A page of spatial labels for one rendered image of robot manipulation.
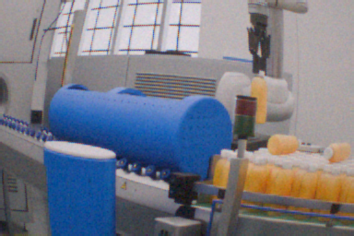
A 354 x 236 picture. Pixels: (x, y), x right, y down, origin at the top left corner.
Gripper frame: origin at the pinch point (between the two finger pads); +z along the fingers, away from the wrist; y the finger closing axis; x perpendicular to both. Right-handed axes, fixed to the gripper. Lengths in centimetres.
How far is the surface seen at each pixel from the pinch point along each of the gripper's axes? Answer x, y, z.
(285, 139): 20.5, 7.6, 25.3
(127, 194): -41, 19, 51
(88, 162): -17, 58, 38
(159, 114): -26.7, 19.9, 20.7
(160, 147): -23.6, 20.6, 31.4
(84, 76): -256, -111, -10
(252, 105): 33, 45, 18
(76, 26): -152, -21, -31
